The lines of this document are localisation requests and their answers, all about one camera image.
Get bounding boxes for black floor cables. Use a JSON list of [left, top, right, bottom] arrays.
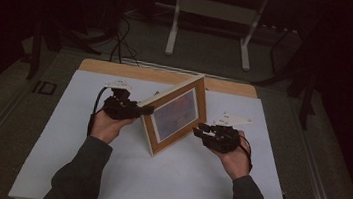
[[107, 13, 147, 67]]

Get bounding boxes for white metal desk frame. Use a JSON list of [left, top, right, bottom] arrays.
[[163, 0, 270, 73]]

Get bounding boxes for person's right hand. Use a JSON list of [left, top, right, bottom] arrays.
[[209, 127, 256, 183]]

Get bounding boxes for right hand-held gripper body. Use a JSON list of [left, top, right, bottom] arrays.
[[200, 108, 253, 157]]

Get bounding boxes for wooden picture frame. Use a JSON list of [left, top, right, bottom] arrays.
[[131, 67, 212, 164]]

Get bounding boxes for person's left hand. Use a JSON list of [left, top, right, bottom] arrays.
[[88, 107, 138, 148]]

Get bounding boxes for white table sheet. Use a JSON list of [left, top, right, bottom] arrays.
[[7, 63, 304, 199]]

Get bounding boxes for black rectangular floor plate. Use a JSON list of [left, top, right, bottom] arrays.
[[32, 79, 59, 97]]

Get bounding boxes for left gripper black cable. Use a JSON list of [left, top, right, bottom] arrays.
[[85, 84, 113, 140]]

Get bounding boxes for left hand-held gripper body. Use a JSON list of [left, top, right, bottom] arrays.
[[100, 77, 144, 123]]

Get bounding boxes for black metal stand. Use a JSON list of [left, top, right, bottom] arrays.
[[25, 17, 105, 89], [246, 21, 327, 131]]

